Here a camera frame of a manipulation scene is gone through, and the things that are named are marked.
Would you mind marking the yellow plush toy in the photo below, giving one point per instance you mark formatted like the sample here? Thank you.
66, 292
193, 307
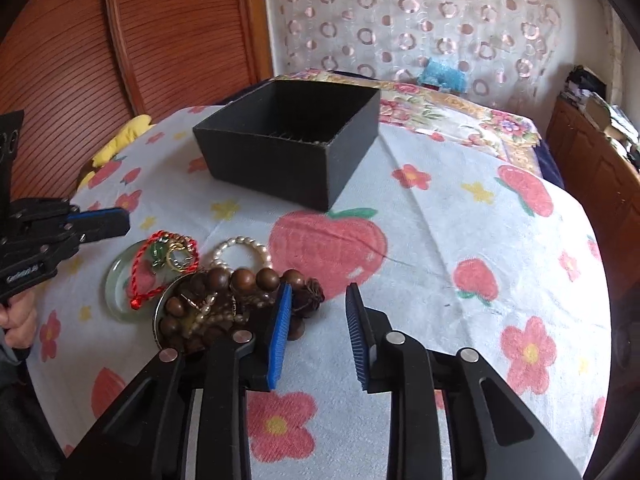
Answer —
135, 127

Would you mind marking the wooden slatted wardrobe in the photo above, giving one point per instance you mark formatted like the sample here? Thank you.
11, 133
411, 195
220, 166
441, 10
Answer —
175, 35

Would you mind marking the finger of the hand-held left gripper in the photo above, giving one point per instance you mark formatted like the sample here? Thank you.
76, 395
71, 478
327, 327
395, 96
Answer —
97, 215
107, 232

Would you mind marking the blue plastic bag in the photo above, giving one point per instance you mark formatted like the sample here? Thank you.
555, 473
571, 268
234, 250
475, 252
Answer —
442, 75

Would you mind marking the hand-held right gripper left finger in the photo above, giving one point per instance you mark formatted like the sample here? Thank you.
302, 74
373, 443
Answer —
279, 340

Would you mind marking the dark blue bed sheet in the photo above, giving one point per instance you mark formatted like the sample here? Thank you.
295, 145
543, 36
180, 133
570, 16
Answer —
550, 166

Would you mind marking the circle pattern curtain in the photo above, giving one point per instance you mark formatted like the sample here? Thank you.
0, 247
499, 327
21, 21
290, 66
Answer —
400, 20

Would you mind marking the fruit and flower print towel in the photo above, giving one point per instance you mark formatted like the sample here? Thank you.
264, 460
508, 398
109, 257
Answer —
425, 260

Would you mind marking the thin metal bangle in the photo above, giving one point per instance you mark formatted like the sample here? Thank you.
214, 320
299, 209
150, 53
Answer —
158, 320

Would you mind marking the person's left hand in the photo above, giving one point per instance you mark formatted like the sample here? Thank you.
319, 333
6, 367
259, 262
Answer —
17, 322

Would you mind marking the floral blanket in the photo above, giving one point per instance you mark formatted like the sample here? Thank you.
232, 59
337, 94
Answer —
450, 115

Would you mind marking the small gold green pendant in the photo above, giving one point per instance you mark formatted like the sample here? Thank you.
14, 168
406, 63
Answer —
178, 258

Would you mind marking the pale green jade bangle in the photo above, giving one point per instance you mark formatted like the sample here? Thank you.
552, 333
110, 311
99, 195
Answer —
113, 282

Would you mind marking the black cardboard box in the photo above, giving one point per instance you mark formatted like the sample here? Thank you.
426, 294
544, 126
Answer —
260, 160

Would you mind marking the wooden cabinet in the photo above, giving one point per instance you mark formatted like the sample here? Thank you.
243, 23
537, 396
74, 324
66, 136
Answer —
590, 160

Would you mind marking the person's left forearm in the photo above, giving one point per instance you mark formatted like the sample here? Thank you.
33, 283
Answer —
12, 362

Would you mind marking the pile of books and papers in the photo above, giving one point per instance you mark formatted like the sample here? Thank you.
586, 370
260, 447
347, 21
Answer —
607, 110

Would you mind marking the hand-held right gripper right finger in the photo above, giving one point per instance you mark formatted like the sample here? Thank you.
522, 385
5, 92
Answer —
356, 340

